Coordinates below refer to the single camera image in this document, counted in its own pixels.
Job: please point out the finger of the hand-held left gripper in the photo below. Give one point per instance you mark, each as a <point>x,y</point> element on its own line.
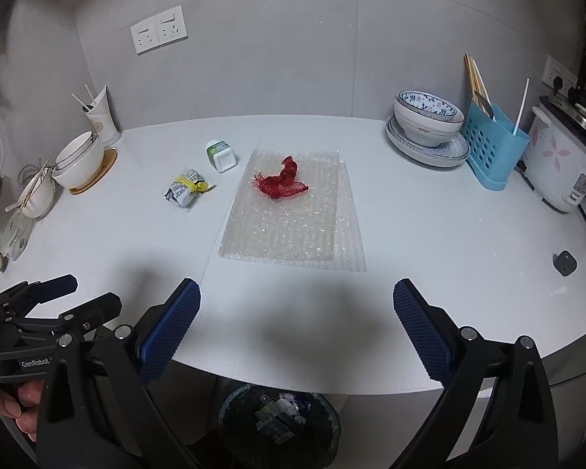
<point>102,308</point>
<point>53,286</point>

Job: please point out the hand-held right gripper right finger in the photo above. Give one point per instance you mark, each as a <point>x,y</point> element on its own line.
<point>420,337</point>

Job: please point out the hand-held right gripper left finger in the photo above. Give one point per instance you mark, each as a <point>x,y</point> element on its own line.
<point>171,332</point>

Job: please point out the black mesh trash bin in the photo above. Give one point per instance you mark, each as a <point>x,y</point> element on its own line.
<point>234,430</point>

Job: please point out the yellow black snack wrapper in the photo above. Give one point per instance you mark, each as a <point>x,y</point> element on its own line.
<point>183,190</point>

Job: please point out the clear bubble wrap sheet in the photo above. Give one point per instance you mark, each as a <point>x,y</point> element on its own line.
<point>283,224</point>

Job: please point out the white container green lid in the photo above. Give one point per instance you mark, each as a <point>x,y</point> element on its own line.
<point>223,159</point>

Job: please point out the red mesh net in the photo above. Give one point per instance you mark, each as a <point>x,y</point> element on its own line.
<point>281,183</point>

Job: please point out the person's left hand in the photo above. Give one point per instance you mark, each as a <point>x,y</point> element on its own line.
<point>22,400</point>

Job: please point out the pale green round lid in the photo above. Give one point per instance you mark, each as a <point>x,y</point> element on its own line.
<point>17,234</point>

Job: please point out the light wooden chopsticks pair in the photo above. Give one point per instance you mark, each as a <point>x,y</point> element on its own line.
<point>28,186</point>

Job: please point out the large white bowl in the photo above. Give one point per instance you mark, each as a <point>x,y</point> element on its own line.
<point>80,168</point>

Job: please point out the round wooden coaster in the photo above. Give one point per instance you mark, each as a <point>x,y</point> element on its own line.
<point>108,163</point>

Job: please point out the nested white bowl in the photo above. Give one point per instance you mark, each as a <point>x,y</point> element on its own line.
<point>78,149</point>

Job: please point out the dark grey small cube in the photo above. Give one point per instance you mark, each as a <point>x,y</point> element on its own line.
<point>565,263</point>

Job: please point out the white slanted cup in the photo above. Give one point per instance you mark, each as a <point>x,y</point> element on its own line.
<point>102,122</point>

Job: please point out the thin white stick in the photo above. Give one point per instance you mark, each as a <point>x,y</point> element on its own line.
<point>80,101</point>
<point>89,95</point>
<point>520,107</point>

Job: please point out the blue striped plate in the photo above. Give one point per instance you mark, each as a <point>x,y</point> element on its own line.
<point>451,152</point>

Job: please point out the blue plastic utensil holder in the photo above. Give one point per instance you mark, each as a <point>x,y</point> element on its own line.
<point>493,151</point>

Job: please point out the white blue patterned bowl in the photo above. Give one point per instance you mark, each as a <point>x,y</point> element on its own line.
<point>427,127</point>

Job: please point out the white floral rice cooker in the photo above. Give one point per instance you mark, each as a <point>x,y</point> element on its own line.
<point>556,166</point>

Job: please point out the metal spoon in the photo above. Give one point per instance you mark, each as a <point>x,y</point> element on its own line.
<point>486,107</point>

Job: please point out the wooden chopsticks bundle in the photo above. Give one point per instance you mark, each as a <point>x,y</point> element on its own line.
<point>476,83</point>

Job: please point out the white wall socket with plug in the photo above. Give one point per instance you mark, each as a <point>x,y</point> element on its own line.
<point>554,71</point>

